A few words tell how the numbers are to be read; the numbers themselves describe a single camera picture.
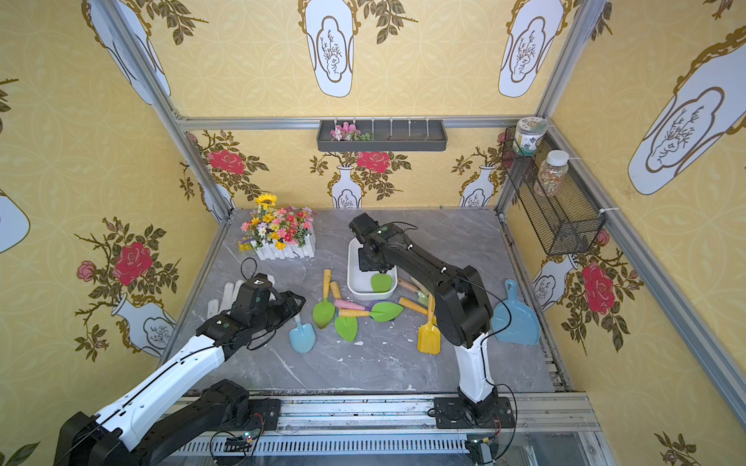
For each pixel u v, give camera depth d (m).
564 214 0.81
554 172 0.72
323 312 0.92
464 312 0.50
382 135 0.92
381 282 0.98
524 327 0.92
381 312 0.92
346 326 0.90
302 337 0.87
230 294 0.97
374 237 0.65
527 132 0.84
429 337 0.86
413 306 0.92
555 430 0.75
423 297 0.95
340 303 0.90
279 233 0.95
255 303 0.63
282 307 0.72
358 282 0.98
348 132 0.88
